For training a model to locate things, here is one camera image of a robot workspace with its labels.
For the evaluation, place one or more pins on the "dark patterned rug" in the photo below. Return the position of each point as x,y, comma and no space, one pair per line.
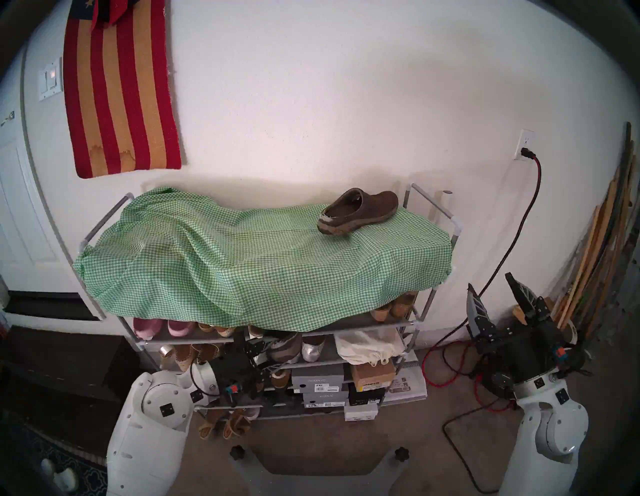
85,470

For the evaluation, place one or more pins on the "white sole platform shoe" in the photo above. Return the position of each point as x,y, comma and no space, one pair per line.
256,331

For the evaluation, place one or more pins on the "black star knob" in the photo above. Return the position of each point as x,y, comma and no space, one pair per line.
401,454
237,453

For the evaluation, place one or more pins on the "red tan striped wall hanging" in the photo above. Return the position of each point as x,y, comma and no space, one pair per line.
120,100

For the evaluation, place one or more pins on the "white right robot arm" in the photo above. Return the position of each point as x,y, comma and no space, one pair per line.
550,435

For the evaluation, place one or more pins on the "tan cork wedge shoe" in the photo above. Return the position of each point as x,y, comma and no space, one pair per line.
381,313
404,305

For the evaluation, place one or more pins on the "grey metal ladder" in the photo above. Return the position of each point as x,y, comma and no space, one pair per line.
622,295

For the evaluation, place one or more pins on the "dark brown step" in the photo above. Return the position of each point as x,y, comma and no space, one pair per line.
60,355

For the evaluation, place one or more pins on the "grey robot base frame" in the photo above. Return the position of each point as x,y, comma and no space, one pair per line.
320,480

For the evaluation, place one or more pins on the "black shoebox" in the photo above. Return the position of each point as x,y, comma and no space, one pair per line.
365,395

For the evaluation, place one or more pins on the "white panel door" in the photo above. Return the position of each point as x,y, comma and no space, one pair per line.
20,225

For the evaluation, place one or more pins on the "grey Vionic shoebox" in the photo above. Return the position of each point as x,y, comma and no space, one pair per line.
317,377
325,399

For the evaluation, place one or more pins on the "white slipper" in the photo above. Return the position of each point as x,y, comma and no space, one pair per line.
67,480
48,465

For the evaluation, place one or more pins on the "white wall outlet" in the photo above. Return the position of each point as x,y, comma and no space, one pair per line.
525,140

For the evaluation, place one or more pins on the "white light switch plate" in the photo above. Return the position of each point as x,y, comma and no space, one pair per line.
50,80

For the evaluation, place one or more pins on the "patterned pot with white rim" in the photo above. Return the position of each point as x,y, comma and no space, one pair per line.
573,334

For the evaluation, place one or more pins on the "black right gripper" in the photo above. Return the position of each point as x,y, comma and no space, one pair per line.
532,355

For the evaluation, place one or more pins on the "small tan woven espadrille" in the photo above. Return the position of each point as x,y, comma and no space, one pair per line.
206,327
225,331

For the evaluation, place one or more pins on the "tan wooden slat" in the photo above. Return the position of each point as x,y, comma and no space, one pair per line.
588,240
606,225

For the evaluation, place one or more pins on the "white plastic pipe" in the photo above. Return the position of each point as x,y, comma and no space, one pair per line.
446,205

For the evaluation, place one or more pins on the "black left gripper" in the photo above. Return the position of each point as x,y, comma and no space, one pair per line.
235,372

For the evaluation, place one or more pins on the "wooden sticks bundle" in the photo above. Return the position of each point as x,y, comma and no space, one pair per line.
625,165

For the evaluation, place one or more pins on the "green gingham cloth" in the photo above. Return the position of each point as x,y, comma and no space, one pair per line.
250,260

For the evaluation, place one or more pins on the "mustard suede shoe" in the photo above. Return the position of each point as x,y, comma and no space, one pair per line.
280,379

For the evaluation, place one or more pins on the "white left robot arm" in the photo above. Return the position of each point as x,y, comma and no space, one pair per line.
145,440

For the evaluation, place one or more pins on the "metallic gold shoe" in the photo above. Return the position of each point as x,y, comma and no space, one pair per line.
167,351

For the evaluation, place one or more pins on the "grey metal shoe rack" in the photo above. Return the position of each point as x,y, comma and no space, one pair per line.
350,322

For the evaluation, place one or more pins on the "brown cardboard shoebox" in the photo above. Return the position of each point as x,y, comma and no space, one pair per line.
372,372

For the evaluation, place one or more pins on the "small white shoe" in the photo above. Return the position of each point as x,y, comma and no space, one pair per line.
252,413

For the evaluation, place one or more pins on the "black boot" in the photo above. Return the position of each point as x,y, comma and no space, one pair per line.
280,398

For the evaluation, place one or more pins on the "brown cardboard piece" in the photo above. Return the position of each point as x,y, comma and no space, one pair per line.
519,316

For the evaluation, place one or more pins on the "metal door latch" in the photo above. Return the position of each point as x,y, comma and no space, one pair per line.
6,118

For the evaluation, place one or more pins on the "white shoebox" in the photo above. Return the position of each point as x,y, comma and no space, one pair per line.
360,411

